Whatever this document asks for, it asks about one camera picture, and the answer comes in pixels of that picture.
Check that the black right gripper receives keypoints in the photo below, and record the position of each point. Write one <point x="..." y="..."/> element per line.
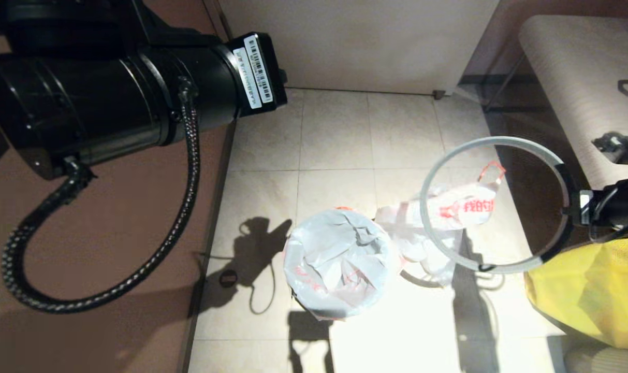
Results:
<point x="627" y="207"/>

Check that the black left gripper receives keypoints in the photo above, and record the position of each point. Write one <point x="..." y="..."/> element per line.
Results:
<point x="86" y="103"/>

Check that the white red-printed trash bag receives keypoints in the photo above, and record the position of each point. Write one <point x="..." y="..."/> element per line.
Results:
<point x="464" y="207"/>

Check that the white plastic bag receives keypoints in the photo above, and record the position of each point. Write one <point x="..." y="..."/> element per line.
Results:
<point x="339" y="259"/>

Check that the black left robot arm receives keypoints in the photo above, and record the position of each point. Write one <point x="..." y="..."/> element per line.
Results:
<point x="60" y="20"/>

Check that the yellow plastic bag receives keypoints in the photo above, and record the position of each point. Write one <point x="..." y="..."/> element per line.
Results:
<point x="588" y="300"/>

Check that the beige woodgrain table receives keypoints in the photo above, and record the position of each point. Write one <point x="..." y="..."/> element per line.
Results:
<point x="578" y="77"/>

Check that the thin metal table leg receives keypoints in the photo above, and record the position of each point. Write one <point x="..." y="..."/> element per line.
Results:
<point x="502" y="83"/>

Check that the cream ribbed cylinder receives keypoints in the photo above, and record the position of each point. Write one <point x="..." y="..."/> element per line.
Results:
<point x="603" y="361"/>

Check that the dark baseboard strip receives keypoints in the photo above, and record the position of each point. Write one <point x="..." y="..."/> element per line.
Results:
<point x="218" y="197"/>

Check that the small metal door stopper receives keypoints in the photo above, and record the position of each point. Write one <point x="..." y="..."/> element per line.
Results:
<point x="438" y="95"/>

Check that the round brown floor drain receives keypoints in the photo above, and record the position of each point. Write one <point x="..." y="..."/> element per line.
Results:
<point x="228" y="278"/>

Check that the white door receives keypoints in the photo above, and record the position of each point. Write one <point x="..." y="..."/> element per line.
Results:
<point x="376" y="46"/>

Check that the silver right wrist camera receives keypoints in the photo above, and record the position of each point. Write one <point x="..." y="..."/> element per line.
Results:
<point x="586" y="207"/>

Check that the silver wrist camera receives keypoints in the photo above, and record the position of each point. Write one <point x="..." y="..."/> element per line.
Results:
<point x="262" y="67"/>
<point x="586" y="207"/>

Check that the grey door frame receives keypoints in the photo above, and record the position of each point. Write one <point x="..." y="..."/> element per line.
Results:
<point x="216" y="15"/>

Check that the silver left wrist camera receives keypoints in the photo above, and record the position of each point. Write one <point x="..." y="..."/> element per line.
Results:
<point x="262" y="67"/>

